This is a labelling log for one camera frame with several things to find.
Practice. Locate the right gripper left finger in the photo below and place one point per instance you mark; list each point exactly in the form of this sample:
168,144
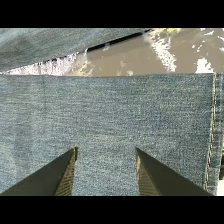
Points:
50,180

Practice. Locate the blue jeans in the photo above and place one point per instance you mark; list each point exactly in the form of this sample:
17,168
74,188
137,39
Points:
110,110

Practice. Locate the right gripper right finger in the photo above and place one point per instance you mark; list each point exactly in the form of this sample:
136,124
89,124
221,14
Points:
163,181

